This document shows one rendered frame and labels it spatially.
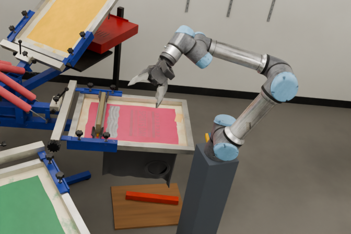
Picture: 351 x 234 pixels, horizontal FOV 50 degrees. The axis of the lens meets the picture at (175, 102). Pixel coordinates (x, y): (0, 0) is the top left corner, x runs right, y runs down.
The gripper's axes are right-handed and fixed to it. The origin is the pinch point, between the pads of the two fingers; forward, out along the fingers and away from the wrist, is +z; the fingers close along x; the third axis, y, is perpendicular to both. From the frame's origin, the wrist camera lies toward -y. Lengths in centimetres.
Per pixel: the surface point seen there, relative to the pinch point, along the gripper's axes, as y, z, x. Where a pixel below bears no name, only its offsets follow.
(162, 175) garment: 94, 14, -78
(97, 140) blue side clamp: 87, 20, -23
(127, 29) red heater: 198, -83, -19
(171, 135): 86, -10, -62
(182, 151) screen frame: 69, -4, -66
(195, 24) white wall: 242, -156, -88
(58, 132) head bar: 93, 29, -2
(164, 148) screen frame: 72, 1, -57
